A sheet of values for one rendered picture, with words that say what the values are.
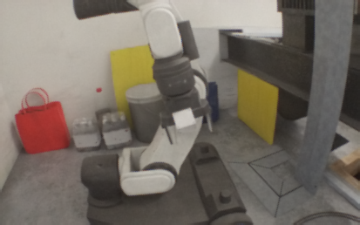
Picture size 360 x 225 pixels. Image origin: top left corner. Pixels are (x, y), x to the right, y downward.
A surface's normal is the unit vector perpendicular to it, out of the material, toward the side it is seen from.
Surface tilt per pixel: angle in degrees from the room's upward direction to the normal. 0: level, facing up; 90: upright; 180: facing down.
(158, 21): 90
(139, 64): 87
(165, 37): 90
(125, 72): 87
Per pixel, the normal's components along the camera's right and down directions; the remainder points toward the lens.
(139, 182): 0.15, 0.40
